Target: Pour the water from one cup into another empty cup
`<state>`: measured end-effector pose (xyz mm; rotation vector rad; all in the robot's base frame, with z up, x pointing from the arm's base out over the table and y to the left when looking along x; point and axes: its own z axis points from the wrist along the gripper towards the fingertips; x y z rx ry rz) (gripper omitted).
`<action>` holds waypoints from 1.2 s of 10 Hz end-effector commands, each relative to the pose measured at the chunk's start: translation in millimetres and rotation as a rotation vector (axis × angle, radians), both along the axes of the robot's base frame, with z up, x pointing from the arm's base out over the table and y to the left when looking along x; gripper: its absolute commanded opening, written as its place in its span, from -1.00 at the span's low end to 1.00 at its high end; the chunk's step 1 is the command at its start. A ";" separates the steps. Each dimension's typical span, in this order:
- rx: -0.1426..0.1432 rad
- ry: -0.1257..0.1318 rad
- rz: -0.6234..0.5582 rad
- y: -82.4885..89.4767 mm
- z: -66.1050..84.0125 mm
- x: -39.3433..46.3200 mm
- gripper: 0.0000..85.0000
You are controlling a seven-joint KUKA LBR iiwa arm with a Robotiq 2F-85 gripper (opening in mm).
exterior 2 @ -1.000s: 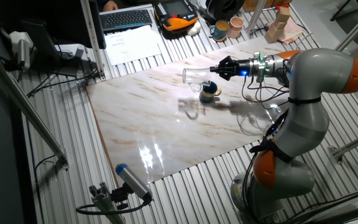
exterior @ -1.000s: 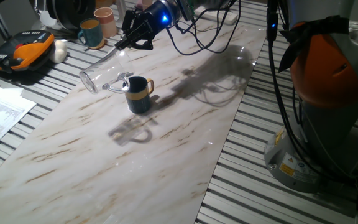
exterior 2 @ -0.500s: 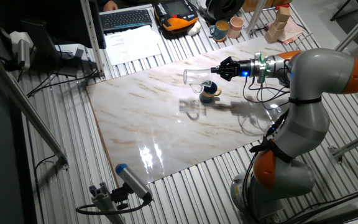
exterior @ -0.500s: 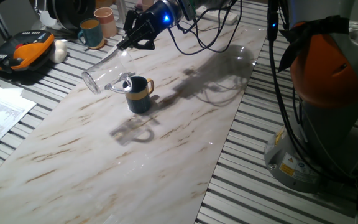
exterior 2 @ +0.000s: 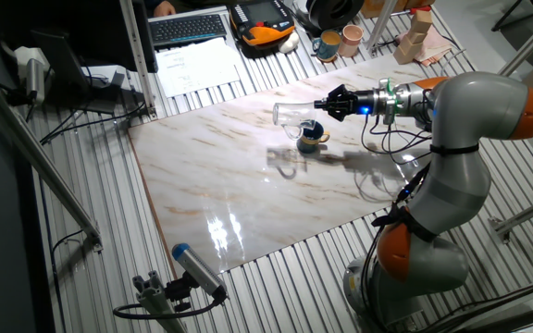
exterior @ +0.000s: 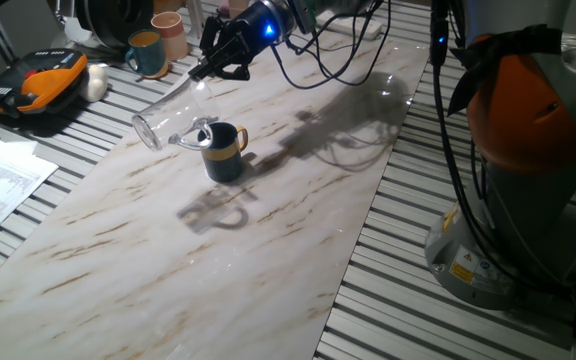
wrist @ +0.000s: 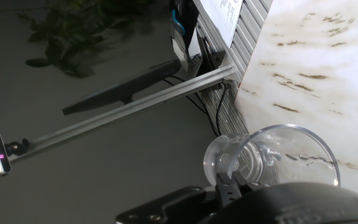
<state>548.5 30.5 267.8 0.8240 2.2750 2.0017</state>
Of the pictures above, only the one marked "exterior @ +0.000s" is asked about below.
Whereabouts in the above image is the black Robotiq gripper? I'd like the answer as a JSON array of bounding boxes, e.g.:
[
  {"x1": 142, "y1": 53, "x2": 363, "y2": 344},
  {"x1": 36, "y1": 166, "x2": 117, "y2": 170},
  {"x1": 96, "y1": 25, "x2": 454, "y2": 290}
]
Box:
[{"x1": 187, "y1": 0, "x2": 299, "y2": 82}]

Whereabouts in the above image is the clear glass mug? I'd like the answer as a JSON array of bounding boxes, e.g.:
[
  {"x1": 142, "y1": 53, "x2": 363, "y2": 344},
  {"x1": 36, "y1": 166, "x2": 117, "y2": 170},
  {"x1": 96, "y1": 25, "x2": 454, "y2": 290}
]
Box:
[{"x1": 131, "y1": 74, "x2": 219, "y2": 152}]

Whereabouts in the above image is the pink cup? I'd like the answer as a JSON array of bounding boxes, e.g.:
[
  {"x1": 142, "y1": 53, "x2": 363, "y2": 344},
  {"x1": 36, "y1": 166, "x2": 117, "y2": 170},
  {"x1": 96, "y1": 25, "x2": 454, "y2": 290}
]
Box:
[{"x1": 150, "y1": 10, "x2": 190, "y2": 62}]

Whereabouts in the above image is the round wooden coaster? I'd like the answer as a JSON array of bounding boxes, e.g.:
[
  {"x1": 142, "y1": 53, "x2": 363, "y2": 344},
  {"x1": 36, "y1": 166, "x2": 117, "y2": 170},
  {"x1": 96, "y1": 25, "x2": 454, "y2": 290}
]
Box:
[{"x1": 140, "y1": 62, "x2": 170, "y2": 81}]

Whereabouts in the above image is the teal mug with orange inside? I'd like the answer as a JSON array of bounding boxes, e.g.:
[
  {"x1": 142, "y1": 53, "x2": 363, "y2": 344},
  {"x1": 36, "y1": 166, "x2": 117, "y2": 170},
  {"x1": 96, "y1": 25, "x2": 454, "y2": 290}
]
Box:
[{"x1": 124, "y1": 28, "x2": 169, "y2": 79}]

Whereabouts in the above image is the blue mug with yellow band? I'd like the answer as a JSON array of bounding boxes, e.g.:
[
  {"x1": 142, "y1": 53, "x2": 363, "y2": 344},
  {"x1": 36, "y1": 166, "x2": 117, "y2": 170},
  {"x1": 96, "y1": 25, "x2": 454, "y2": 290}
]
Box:
[{"x1": 196, "y1": 121, "x2": 250, "y2": 184}]

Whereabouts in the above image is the black round spool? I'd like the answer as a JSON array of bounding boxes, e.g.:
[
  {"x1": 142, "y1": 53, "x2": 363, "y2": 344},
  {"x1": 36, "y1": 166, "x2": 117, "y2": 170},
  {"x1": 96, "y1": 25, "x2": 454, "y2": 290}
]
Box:
[{"x1": 75, "y1": 0, "x2": 155, "y2": 51}]

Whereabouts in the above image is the small white plush object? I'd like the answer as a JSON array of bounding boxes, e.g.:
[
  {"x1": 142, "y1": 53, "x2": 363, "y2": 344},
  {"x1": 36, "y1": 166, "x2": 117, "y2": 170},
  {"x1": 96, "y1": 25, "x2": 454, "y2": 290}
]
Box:
[{"x1": 78, "y1": 63, "x2": 110, "y2": 104}]

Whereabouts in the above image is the white power strip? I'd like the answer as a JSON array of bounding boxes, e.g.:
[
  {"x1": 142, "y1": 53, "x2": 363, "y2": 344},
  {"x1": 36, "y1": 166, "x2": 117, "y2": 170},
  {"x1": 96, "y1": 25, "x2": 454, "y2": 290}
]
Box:
[{"x1": 317, "y1": 12, "x2": 384, "y2": 42}]

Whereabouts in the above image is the white plastic wrap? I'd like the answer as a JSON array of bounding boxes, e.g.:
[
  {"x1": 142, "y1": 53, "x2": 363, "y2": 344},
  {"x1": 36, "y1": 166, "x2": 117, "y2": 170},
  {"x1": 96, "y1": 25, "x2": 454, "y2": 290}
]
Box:
[{"x1": 63, "y1": 17, "x2": 94, "y2": 45}]

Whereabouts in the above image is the orange black teach pendant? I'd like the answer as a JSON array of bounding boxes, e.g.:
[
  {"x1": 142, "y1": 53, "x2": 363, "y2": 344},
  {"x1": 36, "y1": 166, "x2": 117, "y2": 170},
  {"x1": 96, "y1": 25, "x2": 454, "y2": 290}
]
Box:
[{"x1": 0, "y1": 48, "x2": 90, "y2": 119}]

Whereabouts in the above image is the white marble pattern board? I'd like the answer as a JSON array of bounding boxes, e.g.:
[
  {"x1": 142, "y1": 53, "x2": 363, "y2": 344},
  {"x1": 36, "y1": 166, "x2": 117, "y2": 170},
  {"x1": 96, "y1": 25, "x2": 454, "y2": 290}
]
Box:
[{"x1": 0, "y1": 18, "x2": 432, "y2": 360}]

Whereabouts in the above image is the aluminium frame post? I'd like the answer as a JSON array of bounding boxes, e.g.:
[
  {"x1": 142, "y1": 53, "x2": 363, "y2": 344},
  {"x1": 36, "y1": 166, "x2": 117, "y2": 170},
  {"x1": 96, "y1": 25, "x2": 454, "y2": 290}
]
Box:
[{"x1": 186, "y1": 0, "x2": 205, "y2": 41}]

